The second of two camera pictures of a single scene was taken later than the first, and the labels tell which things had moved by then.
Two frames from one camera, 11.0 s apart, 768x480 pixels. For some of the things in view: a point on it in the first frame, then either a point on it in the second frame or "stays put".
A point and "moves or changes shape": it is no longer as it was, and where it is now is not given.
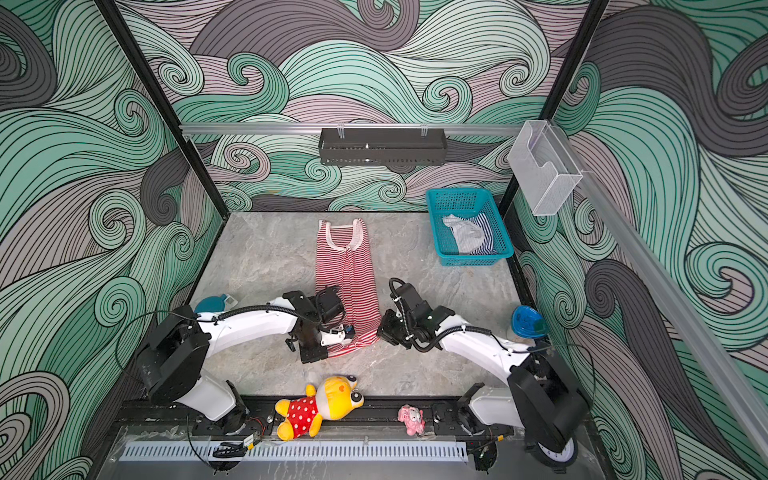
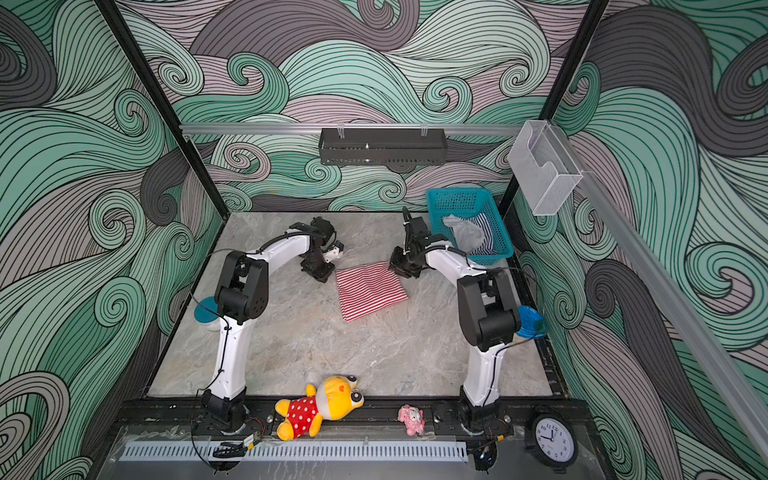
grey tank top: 468,235 stays put
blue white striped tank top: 487,246 stays put
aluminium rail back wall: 202,131 stays put
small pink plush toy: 413,419 stays put
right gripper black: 384,329 to 396,266
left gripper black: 315,356 to 320,276
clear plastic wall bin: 543,166 stays put
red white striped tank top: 344,260 moves or changes shape
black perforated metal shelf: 382,146 stays put
